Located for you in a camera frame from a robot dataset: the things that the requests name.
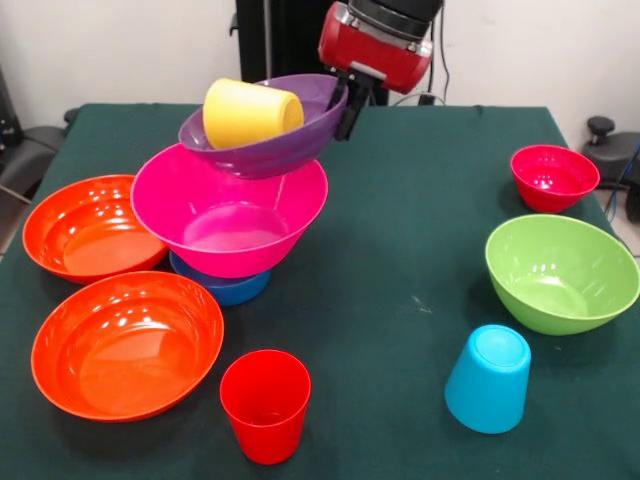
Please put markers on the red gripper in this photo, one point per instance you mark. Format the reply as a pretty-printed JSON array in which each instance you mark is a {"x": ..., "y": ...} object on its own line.
[{"x": 370, "y": 55}]

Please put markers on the purple bowl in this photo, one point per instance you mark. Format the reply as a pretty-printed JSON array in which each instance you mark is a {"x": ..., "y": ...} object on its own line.
[{"x": 280, "y": 155}]

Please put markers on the yellow cup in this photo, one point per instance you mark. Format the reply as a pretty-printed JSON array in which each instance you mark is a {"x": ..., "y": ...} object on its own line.
[{"x": 250, "y": 115}]

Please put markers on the large pink bowl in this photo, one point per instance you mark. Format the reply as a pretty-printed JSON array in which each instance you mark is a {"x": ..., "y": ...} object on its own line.
[{"x": 230, "y": 230}]

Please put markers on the small crimson bowl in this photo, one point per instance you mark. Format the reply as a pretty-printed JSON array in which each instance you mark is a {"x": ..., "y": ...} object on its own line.
[{"x": 554, "y": 180}]

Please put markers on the blue bowl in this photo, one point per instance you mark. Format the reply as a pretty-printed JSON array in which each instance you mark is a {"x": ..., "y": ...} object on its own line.
[{"x": 235, "y": 292}]

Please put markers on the black caster leg with knob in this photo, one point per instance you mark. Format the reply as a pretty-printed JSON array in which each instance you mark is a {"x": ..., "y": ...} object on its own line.
[
  {"x": 612, "y": 150},
  {"x": 30, "y": 150}
]

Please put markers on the green bowl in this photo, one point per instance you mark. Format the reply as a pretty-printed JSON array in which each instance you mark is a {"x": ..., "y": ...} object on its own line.
[{"x": 560, "y": 275}]

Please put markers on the orange bowl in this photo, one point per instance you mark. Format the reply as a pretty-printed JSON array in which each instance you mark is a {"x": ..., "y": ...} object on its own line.
[
  {"x": 90, "y": 235},
  {"x": 127, "y": 345}
]

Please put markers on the dark green tablecloth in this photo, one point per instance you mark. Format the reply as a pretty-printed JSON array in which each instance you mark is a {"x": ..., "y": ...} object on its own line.
[{"x": 390, "y": 400}]

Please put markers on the light blue cup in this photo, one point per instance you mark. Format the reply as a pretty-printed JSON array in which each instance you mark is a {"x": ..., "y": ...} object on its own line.
[{"x": 487, "y": 380}]

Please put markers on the red cup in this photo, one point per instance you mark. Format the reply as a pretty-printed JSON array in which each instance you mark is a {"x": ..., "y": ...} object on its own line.
[{"x": 265, "y": 405}]

